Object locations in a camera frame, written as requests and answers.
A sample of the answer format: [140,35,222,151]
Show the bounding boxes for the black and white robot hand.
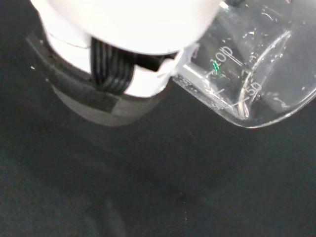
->
[24,0,223,128]

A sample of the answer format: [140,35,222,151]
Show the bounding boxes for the black scalloped bench cloth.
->
[0,0,316,237]

